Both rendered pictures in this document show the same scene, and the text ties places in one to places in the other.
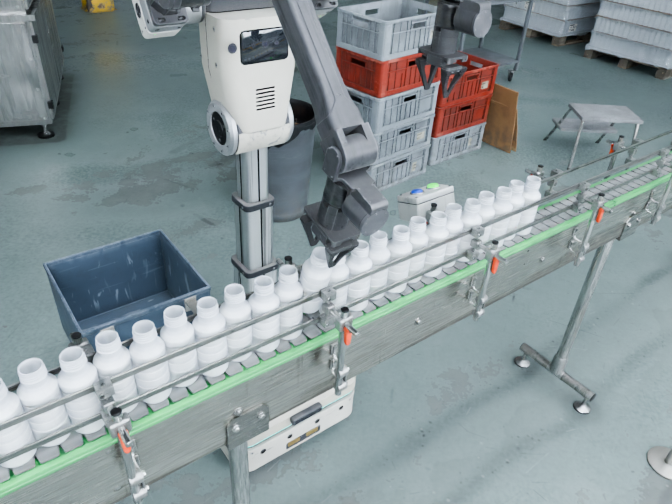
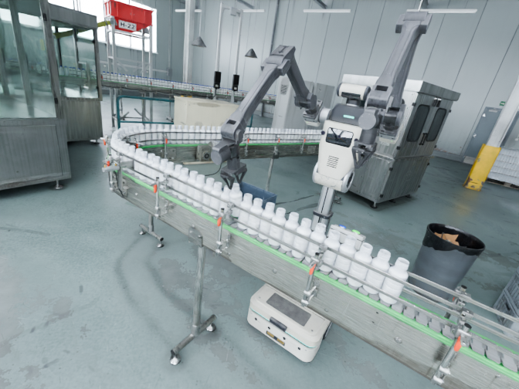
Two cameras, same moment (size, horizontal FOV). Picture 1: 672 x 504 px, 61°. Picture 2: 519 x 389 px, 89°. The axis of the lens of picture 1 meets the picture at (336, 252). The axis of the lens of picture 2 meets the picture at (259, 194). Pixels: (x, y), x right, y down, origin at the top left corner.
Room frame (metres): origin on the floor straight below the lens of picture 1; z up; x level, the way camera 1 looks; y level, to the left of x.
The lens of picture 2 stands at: (0.64, -1.05, 1.63)
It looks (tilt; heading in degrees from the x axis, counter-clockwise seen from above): 22 degrees down; 70
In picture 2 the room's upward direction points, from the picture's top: 9 degrees clockwise
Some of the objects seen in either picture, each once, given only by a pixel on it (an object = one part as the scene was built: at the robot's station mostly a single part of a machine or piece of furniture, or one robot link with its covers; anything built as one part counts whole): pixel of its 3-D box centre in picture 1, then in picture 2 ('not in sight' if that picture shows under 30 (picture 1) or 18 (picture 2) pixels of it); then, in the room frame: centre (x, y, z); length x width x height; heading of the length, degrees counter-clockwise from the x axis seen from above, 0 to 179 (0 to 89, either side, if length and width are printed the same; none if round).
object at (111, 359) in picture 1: (115, 372); (178, 180); (0.68, 0.37, 1.08); 0.06 x 0.06 x 0.17
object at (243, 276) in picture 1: (256, 304); not in sight; (1.58, 0.28, 0.49); 0.13 x 0.13 x 0.40; 39
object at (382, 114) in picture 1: (386, 97); not in sight; (3.67, -0.26, 0.55); 0.61 x 0.41 x 0.22; 136
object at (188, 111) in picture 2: not in sight; (205, 130); (1.29, 4.47, 0.59); 1.10 x 0.62 x 1.18; 21
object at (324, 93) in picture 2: not in sight; (312, 117); (4.51, 6.12, 0.96); 0.82 x 0.50 x 1.91; 21
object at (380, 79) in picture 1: (390, 63); not in sight; (3.68, -0.26, 0.78); 0.61 x 0.41 x 0.22; 135
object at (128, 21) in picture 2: not in sight; (130, 72); (-0.35, 6.83, 1.40); 0.92 x 0.72 x 2.80; 21
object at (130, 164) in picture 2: not in sight; (120, 180); (0.35, 0.64, 0.96); 0.23 x 0.10 x 0.27; 39
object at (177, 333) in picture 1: (179, 345); (193, 187); (0.75, 0.28, 1.08); 0.06 x 0.06 x 0.17
